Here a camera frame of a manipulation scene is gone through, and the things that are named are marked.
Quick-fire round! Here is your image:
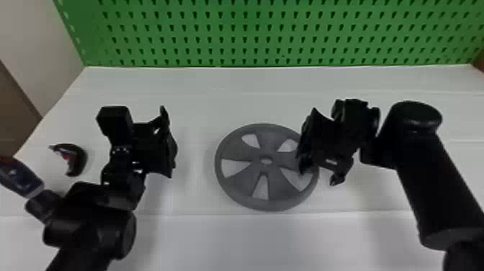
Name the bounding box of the grey wheel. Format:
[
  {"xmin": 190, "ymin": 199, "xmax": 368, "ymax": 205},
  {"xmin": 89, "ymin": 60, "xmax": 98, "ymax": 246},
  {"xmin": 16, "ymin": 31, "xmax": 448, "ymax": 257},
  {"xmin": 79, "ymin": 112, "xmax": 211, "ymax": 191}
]
[{"xmin": 213, "ymin": 122, "xmax": 321, "ymax": 213}]

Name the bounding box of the black cable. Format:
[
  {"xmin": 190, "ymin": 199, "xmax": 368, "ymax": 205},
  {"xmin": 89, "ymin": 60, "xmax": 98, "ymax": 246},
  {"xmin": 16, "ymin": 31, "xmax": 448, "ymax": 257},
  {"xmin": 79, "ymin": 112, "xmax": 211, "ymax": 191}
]
[{"xmin": 48, "ymin": 143, "xmax": 89, "ymax": 177}]

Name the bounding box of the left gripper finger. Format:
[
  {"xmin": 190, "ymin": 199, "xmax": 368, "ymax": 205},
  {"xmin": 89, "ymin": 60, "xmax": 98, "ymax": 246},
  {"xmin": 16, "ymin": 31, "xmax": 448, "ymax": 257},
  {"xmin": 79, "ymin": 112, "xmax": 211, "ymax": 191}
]
[
  {"xmin": 166, "ymin": 133, "xmax": 179, "ymax": 179},
  {"xmin": 158, "ymin": 105, "xmax": 171, "ymax": 134}
]

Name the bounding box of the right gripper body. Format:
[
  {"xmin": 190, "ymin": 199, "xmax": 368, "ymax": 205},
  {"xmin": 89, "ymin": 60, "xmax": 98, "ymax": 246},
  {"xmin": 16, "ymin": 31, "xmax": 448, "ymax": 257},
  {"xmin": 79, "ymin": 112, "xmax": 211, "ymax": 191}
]
[{"xmin": 315, "ymin": 125, "xmax": 360, "ymax": 172}]

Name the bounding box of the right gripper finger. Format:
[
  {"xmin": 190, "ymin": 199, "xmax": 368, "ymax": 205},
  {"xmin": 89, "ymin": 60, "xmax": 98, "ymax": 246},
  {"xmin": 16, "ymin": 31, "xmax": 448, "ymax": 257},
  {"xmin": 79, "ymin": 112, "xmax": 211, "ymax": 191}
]
[
  {"xmin": 328, "ymin": 160, "xmax": 355, "ymax": 187},
  {"xmin": 295, "ymin": 145, "xmax": 318, "ymax": 176}
]

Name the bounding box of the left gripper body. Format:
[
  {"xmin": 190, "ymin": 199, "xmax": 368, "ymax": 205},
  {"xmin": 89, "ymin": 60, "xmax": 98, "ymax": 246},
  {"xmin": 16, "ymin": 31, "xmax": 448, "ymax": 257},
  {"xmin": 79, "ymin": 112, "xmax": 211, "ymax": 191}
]
[{"xmin": 131, "ymin": 120, "xmax": 170, "ymax": 176}]

